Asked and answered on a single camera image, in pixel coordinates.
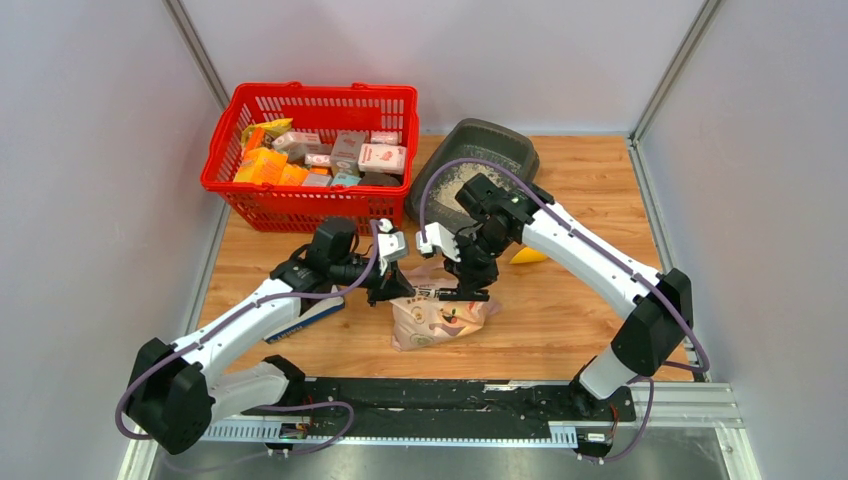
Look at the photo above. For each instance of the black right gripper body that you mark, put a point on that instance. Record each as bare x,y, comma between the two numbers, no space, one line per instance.
477,258

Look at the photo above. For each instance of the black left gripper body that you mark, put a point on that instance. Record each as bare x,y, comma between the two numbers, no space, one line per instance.
376,283

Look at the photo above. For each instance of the pink cat litter bag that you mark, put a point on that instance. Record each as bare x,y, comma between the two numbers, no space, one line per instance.
424,320

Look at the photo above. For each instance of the yellow plastic scoop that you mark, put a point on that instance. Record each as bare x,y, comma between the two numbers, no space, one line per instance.
527,256

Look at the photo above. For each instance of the black bag clip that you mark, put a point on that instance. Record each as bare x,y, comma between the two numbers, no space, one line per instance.
452,294

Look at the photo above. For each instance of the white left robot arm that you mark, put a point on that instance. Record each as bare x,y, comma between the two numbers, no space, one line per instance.
178,389

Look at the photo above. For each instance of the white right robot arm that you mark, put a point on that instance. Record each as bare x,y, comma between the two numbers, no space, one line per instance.
656,308

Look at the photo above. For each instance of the blue white box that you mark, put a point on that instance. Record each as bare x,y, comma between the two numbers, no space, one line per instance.
319,310

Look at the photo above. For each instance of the white litter granules pile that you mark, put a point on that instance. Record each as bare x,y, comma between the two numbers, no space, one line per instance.
450,183

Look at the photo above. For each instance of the light blue box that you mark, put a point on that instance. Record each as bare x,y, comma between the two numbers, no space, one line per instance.
343,179

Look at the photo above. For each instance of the dark grey litter tray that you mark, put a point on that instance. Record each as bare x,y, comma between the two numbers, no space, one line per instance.
479,140

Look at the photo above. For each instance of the orange box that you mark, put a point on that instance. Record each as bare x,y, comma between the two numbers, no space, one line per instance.
261,166

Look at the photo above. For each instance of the white Kamenoko sponge pack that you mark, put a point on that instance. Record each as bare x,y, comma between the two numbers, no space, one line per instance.
382,158

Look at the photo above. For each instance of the grey sponge pack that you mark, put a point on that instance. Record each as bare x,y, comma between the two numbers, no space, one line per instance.
346,150

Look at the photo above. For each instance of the pink white sponge pack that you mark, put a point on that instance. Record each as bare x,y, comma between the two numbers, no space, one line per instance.
385,137

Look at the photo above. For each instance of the red plastic shopping basket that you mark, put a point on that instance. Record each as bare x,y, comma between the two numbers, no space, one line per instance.
326,111

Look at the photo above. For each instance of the yellow snack packet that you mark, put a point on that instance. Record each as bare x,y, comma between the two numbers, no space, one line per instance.
264,133

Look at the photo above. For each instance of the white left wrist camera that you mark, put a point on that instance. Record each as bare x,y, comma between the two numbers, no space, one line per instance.
391,241

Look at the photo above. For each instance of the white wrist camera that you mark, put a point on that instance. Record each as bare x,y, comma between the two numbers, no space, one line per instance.
435,239
391,241

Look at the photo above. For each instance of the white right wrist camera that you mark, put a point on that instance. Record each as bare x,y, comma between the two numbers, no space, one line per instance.
435,239

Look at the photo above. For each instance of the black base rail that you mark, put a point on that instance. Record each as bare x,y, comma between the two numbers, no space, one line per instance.
450,409

